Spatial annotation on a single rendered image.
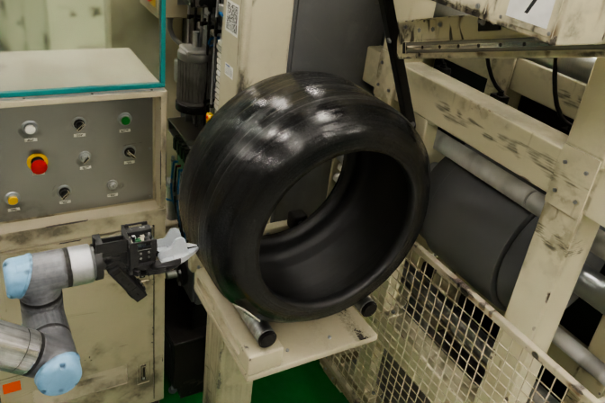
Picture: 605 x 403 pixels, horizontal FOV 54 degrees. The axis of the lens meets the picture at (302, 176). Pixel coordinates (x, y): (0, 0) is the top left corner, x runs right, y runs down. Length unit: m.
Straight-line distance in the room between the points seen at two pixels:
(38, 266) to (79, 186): 0.63
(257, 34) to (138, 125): 0.49
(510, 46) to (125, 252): 0.86
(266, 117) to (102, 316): 1.03
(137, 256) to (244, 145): 0.30
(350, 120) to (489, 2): 0.33
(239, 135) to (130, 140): 0.62
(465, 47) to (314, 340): 0.79
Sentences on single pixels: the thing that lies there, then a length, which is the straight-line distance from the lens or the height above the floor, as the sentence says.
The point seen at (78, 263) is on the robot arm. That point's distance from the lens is 1.18.
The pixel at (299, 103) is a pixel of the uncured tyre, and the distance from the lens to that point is 1.17.
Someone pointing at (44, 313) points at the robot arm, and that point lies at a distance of 1.21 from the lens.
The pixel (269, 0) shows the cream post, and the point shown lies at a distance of 1.41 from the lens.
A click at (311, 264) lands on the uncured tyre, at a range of 1.58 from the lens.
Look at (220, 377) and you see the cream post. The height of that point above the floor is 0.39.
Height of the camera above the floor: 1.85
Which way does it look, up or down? 28 degrees down
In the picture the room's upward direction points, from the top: 8 degrees clockwise
